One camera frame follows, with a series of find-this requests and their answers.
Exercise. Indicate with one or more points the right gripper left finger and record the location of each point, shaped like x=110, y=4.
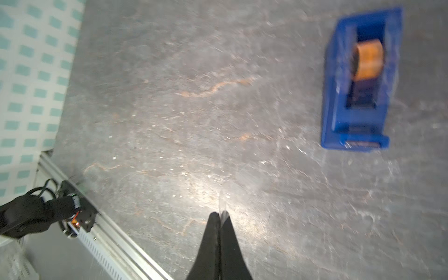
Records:
x=207, y=265

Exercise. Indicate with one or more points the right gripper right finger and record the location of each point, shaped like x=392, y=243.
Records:
x=232, y=263

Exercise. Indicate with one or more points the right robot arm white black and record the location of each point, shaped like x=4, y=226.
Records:
x=31, y=214

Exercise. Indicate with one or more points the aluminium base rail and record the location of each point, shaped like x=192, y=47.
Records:
x=115, y=251

